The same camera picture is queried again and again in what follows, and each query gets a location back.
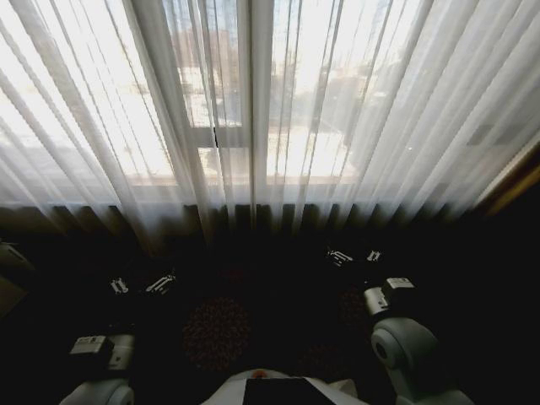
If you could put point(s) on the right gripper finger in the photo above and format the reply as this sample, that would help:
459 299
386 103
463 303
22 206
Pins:
338 256
374 255

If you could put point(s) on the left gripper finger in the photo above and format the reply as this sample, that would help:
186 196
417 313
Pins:
160 283
119 286

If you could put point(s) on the sheer white curtain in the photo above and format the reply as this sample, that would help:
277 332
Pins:
84 105
401 105

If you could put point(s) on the white robot front shell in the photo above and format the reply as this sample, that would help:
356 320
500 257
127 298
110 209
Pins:
278 390

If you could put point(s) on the white window frame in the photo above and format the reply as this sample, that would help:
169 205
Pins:
259 126

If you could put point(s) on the brown wooden wall trim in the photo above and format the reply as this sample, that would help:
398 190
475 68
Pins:
512 177

